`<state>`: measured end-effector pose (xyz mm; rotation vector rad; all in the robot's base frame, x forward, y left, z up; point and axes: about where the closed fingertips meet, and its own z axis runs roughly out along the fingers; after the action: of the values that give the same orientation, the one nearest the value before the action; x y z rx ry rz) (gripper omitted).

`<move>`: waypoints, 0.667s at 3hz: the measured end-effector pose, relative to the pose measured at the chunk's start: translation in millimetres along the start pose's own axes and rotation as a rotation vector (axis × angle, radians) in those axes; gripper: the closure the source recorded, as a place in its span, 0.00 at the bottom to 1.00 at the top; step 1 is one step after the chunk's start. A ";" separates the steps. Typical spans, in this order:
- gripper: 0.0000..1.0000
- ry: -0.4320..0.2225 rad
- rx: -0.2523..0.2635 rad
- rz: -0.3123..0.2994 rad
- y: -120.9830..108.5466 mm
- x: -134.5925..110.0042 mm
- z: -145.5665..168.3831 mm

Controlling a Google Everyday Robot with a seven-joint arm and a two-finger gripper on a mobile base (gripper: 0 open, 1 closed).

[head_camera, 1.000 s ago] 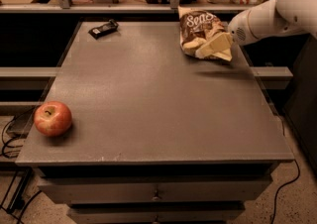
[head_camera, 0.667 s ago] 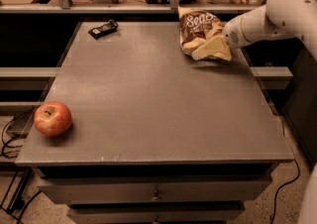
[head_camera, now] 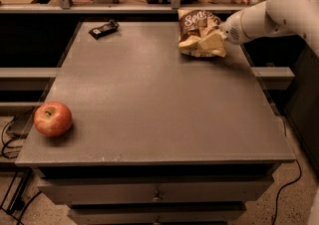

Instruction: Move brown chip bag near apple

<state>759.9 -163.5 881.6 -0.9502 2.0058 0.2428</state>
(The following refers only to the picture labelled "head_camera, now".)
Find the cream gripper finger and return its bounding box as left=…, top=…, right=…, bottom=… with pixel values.
left=191, top=32, right=226, bottom=58

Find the brown chip bag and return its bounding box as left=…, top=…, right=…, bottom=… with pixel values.
left=177, top=9, right=225, bottom=56

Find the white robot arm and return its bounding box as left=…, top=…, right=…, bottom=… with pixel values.
left=198, top=0, right=319, bottom=56

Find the red apple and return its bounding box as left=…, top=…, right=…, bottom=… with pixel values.
left=33, top=102, right=73, bottom=137

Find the black snack bar wrapper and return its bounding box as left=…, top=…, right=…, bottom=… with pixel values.
left=89, top=19, right=119, bottom=40

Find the upper grey drawer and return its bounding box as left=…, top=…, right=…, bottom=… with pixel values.
left=38, top=176, right=273, bottom=206

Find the grey drawer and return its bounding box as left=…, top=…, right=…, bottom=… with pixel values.
left=38, top=176, right=273, bottom=206
left=68, top=203, right=246, bottom=225

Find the lower grey drawer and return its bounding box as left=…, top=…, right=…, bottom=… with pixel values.
left=68, top=203, right=246, bottom=225

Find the grey metal shelf rail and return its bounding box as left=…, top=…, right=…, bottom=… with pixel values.
left=0, top=0, right=249, bottom=14

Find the black cable right floor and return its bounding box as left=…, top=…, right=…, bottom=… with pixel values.
left=270, top=159, right=303, bottom=225

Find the black cables left floor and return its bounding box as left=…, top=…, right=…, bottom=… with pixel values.
left=0, top=109, right=44, bottom=225

